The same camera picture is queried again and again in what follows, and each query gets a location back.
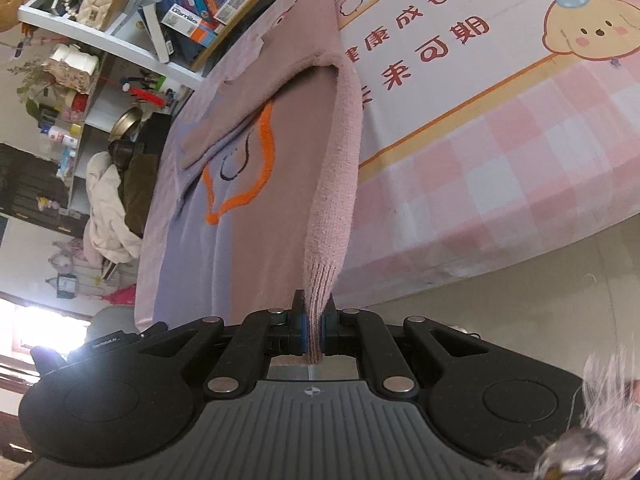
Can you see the pink checkered printed bedsheet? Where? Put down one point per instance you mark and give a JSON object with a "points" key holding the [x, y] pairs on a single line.
{"points": [[500, 160]]}

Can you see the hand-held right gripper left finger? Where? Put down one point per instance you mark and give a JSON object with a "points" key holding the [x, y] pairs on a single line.
{"points": [[299, 330]]}

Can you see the white bottles cluster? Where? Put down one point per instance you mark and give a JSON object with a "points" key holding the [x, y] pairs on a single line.
{"points": [[62, 145]]}

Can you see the window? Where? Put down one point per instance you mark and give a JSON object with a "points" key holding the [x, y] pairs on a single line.
{"points": [[45, 332]]}

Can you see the dusty pink knit sweater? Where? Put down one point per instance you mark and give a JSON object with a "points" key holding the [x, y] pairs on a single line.
{"points": [[335, 185]]}

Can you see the person's fluffy sleeve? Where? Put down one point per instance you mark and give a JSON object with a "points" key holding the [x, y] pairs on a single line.
{"points": [[605, 395]]}

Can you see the leaning white book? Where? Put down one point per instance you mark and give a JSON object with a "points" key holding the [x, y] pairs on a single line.
{"points": [[156, 35]]}

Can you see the white quilted bag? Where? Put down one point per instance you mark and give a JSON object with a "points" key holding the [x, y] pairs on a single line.
{"points": [[95, 7]]}

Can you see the floral ceramic box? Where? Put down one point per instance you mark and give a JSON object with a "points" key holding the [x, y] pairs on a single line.
{"points": [[72, 67]]}

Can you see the small lantern ornament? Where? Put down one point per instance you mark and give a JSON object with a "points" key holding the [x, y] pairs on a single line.
{"points": [[66, 286]]}

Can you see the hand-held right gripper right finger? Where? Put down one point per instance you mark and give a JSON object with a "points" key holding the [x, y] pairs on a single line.
{"points": [[329, 332]]}

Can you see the grey round chair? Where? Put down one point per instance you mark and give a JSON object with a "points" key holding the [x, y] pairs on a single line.
{"points": [[112, 321]]}

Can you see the dark wooden cabinet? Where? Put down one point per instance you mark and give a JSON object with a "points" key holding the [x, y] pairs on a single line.
{"points": [[30, 180]]}

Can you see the brown garment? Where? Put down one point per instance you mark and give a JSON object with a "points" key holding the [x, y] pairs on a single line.
{"points": [[142, 190]]}

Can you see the black round device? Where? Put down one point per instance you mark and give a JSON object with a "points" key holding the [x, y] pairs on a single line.
{"points": [[124, 152]]}

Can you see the lavender sweatshirt orange print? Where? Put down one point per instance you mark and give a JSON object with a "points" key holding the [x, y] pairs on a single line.
{"points": [[190, 270]]}

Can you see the metal bowl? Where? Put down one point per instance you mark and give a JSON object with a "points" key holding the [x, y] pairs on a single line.
{"points": [[127, 122]]}

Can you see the dried plant sprig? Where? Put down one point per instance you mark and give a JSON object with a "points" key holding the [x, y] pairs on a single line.
{"points": [[30, 85]]}

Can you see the white box orange blue end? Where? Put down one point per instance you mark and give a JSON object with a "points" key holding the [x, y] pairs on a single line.
{"points": [[187, 22]]}

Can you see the cream garment pile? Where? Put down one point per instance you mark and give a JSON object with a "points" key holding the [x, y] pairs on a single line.
{"points": [[107, 220]]}

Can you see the white shelf unit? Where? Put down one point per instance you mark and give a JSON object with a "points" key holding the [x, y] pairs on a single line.
{"points": [[100, 35]]}

